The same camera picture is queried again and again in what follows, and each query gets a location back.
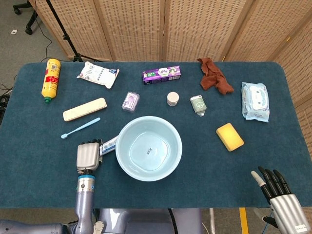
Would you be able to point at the blue white toothpaste tube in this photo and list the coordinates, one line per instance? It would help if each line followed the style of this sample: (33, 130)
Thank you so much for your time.
(108, 146)

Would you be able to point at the clear purple floss box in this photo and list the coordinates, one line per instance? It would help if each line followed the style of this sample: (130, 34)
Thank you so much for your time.
(130, 102)

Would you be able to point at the white plastic pouch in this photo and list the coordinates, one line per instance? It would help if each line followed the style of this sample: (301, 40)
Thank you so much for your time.
(97, 74)

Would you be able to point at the purple toothpaste box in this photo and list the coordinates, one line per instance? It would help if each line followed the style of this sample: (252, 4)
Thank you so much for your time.
(161, 74)

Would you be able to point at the yellow bottle with red label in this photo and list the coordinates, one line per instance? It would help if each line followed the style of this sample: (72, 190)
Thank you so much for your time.
(51, 80)

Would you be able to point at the small white round jar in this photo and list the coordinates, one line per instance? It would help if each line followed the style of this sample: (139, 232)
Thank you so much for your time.
(173, 98)

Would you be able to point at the light blue toothbrush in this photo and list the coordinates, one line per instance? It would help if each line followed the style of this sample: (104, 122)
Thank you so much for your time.
(80, 128)

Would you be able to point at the yellow sponge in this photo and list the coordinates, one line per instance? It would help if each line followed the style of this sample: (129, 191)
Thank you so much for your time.
(229, 136)

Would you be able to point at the metal table leg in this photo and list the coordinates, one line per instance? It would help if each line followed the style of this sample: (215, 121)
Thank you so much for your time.
(212, 221)

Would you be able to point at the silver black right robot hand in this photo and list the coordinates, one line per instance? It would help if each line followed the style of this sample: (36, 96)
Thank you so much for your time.
(287, 207)

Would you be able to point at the pink beige toothbrush case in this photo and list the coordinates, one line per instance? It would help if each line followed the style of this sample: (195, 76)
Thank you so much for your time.
(85, 109)

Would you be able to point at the green wrapped soap bar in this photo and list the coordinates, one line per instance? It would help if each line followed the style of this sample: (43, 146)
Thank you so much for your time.
(198, 104)

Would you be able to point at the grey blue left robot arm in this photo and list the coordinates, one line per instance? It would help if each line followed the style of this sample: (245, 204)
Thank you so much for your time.
(84, 202)

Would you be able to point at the black tripod stand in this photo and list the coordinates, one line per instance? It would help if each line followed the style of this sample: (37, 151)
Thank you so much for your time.
(65, 37)

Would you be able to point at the brown crumpled cloth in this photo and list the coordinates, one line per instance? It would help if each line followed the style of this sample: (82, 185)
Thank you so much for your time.
(212, 75)

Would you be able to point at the light blue plastic basin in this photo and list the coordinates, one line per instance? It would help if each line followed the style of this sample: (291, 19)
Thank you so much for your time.
(148, 170)

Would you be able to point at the grey blue robot torso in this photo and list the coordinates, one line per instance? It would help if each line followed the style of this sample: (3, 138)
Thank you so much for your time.
(146, 221)

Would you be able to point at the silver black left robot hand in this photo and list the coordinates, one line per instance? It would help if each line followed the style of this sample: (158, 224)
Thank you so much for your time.
(87, 156)

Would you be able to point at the yellow floor tape strip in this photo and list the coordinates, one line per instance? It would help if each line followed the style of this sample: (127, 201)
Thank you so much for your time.
(243, 221)

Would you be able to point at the light blue wet wipes pack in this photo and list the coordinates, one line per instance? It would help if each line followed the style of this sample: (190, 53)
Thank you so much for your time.
(255, 102)

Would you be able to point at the black office chair base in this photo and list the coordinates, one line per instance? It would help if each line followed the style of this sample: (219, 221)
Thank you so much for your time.
(31, 22)

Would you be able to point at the teal tablecloth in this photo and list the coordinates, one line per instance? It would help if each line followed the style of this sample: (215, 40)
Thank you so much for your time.
(48, 158)

